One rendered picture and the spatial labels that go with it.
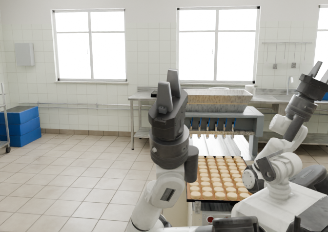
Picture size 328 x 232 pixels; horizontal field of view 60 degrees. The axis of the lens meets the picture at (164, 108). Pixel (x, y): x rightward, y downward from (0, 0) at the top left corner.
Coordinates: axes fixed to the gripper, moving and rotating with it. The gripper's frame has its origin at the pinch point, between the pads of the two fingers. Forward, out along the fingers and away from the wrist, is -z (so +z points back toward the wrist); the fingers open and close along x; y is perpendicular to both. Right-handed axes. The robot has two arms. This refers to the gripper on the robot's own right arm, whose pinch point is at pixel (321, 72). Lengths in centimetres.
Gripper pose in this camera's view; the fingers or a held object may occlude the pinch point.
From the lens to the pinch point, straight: 115.0
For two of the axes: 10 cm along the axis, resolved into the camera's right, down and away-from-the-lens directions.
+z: -3.9, 8.8, 2.5
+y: -1.4, -3.2, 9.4
